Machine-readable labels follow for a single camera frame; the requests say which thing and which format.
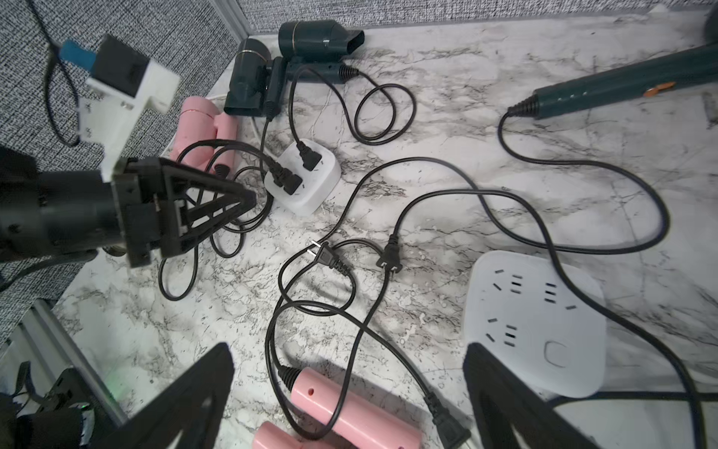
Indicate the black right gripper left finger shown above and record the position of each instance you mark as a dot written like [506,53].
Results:
[189,412]

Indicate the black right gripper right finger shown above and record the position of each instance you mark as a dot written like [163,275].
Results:
[505,408]

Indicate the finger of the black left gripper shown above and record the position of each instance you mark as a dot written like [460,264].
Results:
[179,178]
[200,222]

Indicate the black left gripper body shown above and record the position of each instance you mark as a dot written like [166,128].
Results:
[147,193]

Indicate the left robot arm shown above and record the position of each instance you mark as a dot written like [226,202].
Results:
[64,217]

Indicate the pink hair dryer left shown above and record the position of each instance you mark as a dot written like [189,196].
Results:
[199,120]

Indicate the right white power strip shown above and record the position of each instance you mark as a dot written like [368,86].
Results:
[522,312]

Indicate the white power strip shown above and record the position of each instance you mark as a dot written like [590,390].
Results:
[317,184]
[522,312]

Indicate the dark green hair dryer left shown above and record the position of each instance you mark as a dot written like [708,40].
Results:
[257,82]

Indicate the dark green hair dryer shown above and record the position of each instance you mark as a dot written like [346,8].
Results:
[322,46]
[257,82]

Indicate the left white power strip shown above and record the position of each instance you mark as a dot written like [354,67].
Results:
[317,184]

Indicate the pink folded hair dryer front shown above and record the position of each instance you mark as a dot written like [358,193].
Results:
[360,422]

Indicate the dark green hair dryer back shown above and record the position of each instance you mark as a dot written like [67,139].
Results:
[322,46]

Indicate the green hair dryer orange nozzle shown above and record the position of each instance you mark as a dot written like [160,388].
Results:
[649,78]

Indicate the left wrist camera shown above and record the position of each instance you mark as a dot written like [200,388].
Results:
[126,83]

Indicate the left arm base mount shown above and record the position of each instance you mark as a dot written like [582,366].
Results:
[70,415]

